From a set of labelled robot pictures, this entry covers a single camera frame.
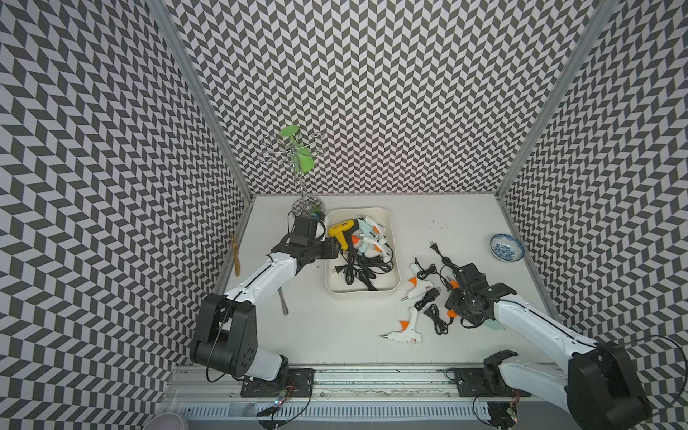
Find yellow glue gun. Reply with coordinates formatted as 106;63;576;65
328;220;358;252

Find black glue gun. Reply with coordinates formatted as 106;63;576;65
334;219;396;291

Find small white glue gun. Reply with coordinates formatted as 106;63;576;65
402;263;435;301

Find mint green glue gun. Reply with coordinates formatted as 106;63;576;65
358;217;387;243

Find white plastic storage box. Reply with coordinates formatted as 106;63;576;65
324;207;401;299

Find white glue gun orange trigger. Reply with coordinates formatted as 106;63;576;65
358;236;392;262

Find mint glue gun front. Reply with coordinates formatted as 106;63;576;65
482;319;505;331

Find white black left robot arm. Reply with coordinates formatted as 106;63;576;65
189;213;340;382

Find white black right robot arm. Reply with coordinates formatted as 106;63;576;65
445;263;652;429

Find metal file tool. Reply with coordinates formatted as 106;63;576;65
278;288;290;315

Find blue white ceramic bowl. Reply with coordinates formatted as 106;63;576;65
489;234;526;263

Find silver stand green leaves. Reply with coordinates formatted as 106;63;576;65
259;124;326;219

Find wooden stick at wall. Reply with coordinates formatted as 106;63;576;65
231;235;241;277

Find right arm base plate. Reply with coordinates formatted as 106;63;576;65
444;367;516;399

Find aluminium front rail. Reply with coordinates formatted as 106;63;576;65
160;364;614;404

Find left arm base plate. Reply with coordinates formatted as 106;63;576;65
240;367;315;399

